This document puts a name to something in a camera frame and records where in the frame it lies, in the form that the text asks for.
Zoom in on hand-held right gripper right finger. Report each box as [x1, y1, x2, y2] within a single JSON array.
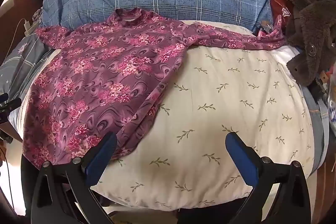
[[225, 132, 311, 224]]

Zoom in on purple floral shirt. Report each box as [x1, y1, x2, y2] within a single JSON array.
[[22, 8, 286, 170]]

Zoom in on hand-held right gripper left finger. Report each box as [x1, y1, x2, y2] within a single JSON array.
[[31, 132, 118, 224]]

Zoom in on blue jeans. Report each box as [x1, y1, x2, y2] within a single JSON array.
[[302, 82, 330, 172]]

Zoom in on grey star print bedding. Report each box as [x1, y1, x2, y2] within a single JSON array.
[[0, 35, 53, 109]]

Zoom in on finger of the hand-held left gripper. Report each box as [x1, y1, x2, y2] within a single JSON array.
[[0, 93, 22, 125]]

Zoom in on brown plush coat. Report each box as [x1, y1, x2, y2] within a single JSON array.
[[285, 0, 336, 86]]

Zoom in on white charger with cable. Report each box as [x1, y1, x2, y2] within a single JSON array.
[[0, 19, 36, 62]]

